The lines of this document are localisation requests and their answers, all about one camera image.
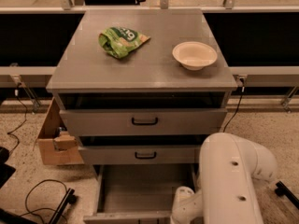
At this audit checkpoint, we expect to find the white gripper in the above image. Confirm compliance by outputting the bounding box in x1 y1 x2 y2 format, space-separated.
170 186 203 224

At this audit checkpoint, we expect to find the black stand leg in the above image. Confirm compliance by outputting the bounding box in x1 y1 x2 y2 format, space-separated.
49 189 77 224
275 181 299 209

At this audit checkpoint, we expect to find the black stand leg right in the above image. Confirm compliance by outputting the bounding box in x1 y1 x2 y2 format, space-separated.
275 181 299 209

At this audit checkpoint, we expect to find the grey drawer cabinet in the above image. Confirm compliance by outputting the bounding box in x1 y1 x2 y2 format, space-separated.
45 8 238 173

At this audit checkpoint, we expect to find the grey middle drawer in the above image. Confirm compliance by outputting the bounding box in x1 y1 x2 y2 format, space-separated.
78 145 200 165

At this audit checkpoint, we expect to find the black stand leg left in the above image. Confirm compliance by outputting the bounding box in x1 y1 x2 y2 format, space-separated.
49 189 77 224

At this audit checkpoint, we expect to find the black cable left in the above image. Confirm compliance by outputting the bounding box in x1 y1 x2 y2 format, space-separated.
6 81 29 154

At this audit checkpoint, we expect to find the white bowl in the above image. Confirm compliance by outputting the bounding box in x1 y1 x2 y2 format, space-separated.
172 41 218 71

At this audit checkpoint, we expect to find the grey bottom drawer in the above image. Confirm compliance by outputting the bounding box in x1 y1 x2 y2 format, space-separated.
83 164 197 224

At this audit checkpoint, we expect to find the black looped floor cable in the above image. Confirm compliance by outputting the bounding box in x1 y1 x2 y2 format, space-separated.
19 178 69 224

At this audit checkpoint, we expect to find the cardboard box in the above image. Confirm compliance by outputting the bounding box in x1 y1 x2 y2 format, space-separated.
37 99 83 165

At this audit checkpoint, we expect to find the green chip bag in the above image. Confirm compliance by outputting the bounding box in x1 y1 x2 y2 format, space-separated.
98 27 150 59

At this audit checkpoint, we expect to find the black power cable right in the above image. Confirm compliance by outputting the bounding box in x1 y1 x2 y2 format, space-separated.
221 77 246 133

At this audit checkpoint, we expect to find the grey drawer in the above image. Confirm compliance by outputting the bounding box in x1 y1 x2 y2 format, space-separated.
60 108 227 136
83 164 197 224
78 145 200 165

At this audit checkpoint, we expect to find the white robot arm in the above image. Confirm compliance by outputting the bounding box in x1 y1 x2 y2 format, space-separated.
170 133 278 224

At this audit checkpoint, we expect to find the grey top drawer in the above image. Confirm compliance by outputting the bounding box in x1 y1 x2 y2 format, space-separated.
60 108 227 136

